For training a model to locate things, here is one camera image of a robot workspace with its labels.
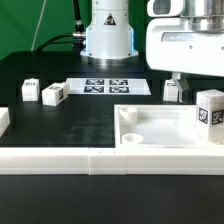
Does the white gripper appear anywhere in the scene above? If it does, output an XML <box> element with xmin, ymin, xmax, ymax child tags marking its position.
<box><xmin>146</xmin><ymin>18</ymin><xmax>224</xmax><ymax>103</ymax></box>

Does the white square tabletop tray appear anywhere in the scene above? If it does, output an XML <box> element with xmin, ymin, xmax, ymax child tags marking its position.
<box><xmin>114</xmin><ymin>105</ymin><xmax>224</xmax><ymax>149</ymax></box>

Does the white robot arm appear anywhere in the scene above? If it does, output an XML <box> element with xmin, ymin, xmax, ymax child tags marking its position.
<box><xmin>146</xmin><ymin>0</ymin><xmax>224</xmax><ymax>102</ymax></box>

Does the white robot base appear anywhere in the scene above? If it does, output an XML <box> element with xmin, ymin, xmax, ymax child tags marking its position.
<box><xmin>80</xmin><ymin>0</ymin><xmax>139</xmax><ymax>66</ymax></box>

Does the white fiducial marker sheet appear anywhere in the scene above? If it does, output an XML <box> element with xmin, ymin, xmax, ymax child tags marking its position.
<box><xmin>66</xmin><ymin>78</ymin><xmax>151</xmax><ymax>96</ymax></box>

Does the white U-shaped obstacle fence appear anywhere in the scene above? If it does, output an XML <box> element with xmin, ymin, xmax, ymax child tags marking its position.
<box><xmin>0</xmin><ymin>107</ymin><xmax>224</xmax><ymax>176</ymax></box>

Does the black cable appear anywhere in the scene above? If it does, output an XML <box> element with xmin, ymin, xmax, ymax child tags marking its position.
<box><xmin>34</xmin><ymin>0</ymin><xmax>87</xmax><ymax>54</ymax></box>

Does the white thin cable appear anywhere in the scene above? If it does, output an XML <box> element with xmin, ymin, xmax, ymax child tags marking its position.
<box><xmin>31</xmin><ymin>0</ymin><xmax>47</xmax><ymax>52</ymax></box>

